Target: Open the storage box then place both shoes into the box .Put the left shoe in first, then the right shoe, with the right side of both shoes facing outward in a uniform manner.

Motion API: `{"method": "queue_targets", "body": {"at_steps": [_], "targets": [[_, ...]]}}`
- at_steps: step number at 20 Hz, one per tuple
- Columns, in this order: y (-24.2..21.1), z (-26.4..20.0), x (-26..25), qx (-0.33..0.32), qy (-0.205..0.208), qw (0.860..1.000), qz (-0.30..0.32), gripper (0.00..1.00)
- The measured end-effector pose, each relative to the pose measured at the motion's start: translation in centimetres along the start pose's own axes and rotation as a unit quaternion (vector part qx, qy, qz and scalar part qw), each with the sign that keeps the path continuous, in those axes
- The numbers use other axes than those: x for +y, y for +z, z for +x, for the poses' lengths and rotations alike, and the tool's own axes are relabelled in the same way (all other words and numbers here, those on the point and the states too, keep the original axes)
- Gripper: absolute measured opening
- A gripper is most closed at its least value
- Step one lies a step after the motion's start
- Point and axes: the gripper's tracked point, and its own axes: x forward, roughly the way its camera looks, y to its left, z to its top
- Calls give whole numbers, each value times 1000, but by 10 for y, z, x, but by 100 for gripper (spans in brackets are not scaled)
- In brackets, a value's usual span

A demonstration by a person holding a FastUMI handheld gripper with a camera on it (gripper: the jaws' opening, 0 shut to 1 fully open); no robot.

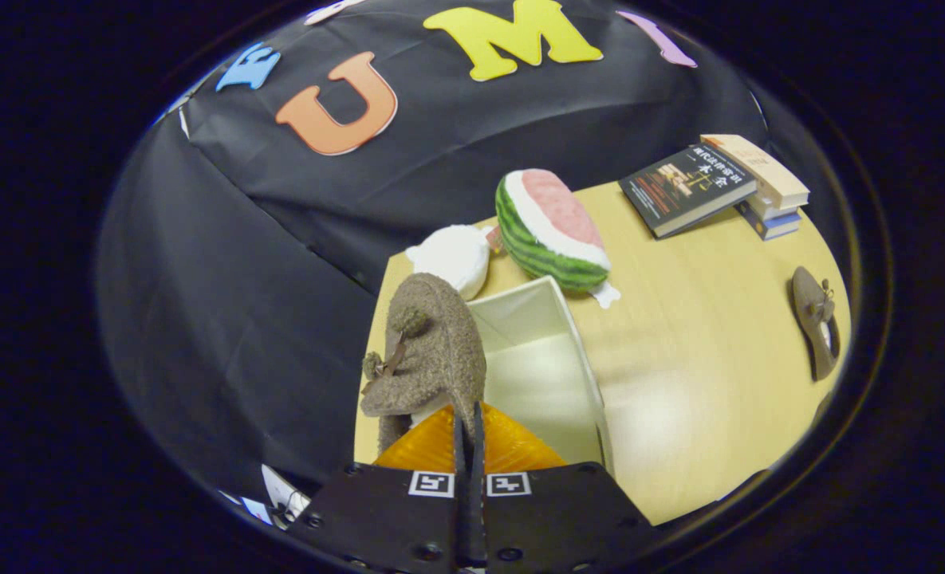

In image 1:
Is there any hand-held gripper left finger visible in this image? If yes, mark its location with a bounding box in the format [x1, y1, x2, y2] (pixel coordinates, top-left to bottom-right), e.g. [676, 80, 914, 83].
[289, 403, 473, 573]

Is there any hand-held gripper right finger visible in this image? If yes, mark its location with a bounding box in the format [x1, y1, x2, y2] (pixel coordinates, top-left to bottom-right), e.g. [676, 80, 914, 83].
[472, 403, 656, 573]

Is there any grey fabric storage box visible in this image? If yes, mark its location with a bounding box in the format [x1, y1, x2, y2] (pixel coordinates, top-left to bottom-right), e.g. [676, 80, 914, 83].
[464, 275, 616, 479]

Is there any brown fuzzy shoe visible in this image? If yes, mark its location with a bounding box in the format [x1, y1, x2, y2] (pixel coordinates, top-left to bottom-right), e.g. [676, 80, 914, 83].
[359, 273, 489, 455]
[791, 266, 841, 382]

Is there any white plush toy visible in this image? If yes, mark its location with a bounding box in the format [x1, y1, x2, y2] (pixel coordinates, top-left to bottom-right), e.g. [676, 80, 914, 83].
[405, 224, 493, 301]

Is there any watermelon slice plush toy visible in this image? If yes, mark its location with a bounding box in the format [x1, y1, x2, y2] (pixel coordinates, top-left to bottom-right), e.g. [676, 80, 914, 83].
[494, 168, 623, 310]

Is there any black cover book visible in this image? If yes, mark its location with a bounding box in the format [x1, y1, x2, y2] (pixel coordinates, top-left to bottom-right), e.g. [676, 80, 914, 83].
[618, 143, 758, 239]

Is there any blue cover book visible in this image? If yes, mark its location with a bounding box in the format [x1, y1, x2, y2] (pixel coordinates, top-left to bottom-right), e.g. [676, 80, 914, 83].
[734, 199, 802, 242]

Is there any white cover book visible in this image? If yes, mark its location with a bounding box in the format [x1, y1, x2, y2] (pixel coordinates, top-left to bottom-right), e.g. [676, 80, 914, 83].
[747, 195, 800, 222]

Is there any beige cover book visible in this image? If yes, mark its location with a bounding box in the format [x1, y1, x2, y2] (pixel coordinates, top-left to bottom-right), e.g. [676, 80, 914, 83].
[699, 134, 810, 210]

